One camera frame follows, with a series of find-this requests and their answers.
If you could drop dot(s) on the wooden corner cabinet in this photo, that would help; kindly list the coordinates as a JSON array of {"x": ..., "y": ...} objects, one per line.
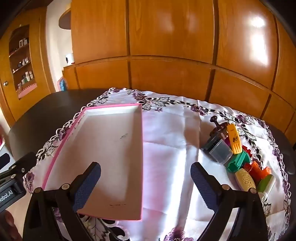
[{"x": 39, "y": 58}]

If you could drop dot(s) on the white floral embroidered tablecloth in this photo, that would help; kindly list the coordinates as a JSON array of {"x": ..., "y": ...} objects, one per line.
[{"x": 171, "y": 129}]

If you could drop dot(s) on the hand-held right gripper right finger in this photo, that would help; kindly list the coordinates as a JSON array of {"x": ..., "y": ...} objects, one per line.
[{"x": 203, "y": 185}]

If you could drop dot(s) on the brown wooden wall shelf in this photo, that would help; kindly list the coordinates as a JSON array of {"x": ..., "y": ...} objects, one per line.
[{"x": 65, "y": 20}]

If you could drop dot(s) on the brown massage comb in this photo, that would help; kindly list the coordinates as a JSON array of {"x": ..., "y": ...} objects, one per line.
[{"x": 214, "y": 121}]

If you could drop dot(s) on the pink lace shelf cloth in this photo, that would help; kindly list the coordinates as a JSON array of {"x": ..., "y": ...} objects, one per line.
[{"x": 27, "y": 89}]

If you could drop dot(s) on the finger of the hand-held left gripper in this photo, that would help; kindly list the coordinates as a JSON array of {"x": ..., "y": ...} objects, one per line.
[{"x": 23, "y": 164}]

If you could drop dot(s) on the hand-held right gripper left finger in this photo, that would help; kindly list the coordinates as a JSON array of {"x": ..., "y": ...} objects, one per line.
[{"x": 87, "y": 185}]

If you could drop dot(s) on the small white picture frame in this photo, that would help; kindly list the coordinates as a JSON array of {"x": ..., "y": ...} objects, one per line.
[{"x": 24, "y": 42}]

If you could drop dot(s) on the small red cylinder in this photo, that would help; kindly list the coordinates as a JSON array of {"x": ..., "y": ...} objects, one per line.
[{"x": 247, "y": 167}]

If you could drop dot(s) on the pink cardboard box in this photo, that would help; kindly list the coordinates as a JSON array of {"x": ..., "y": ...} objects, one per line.
[{"x": 104, "y": 143}]

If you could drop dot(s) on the grey jar with black lid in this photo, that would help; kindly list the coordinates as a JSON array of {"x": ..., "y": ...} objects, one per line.
[{"x": 219, "y": 150}]

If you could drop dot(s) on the wooden wardrobe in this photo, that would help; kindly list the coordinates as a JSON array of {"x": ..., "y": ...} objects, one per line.
[{"x": 171, "y": 34}]

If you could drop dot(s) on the row of small bottles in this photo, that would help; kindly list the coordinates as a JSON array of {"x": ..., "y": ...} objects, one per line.
[{"x": 27, "y": 77}]

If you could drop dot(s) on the pink and blue foam mat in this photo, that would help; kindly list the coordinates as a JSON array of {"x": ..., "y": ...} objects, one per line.
[{"x": 62, "y": 84}]

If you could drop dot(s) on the purple plastic cup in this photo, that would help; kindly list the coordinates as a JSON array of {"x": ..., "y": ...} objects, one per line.
[{"x": 227, "y": 141}]

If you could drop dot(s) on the red puzzle piece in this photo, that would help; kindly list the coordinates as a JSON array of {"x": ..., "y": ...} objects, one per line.
[{"x": 248, "y": 151}]

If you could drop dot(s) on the person's left hand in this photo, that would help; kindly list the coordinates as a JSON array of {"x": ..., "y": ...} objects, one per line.
[{"x": 8, "y": 226}]

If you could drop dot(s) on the green and white plug-in device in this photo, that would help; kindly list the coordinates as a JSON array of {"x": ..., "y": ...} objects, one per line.
[{"x": 266, "y": 185}]

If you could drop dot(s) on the orange linking cube blocks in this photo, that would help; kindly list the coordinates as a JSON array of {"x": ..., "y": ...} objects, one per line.
[{"x": 260, "y": 172}]

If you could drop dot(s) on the yellow textured soap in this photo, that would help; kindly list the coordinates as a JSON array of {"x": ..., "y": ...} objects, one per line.
[{"x": 245, "y": 179}]

